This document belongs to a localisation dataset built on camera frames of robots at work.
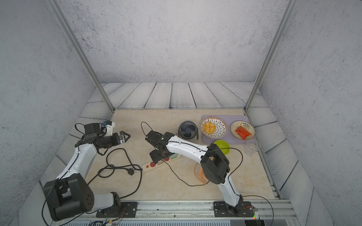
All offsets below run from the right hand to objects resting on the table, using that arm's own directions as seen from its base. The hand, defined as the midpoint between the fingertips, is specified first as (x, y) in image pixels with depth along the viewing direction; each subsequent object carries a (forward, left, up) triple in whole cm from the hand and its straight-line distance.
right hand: (159, 158), depth 83 cm
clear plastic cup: (+12, -59, -8) cm, 61 cm away
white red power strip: (-2, +7, -6) cm, 9 cm away
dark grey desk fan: (+21, -17, -1) cm, 27 cm away
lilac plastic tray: (+35, -49, -7) cm, 61 cm away
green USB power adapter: (-11, -12, +25) cm, 30 cm away
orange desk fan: (-9, -23, 0) cm, 25 cm away
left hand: (+10, +21, +7) cm, 24 cm away
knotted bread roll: (+27, -32, -6) cm, 42 cm away
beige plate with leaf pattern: (+30, -61, -9) cm, 68 cm away
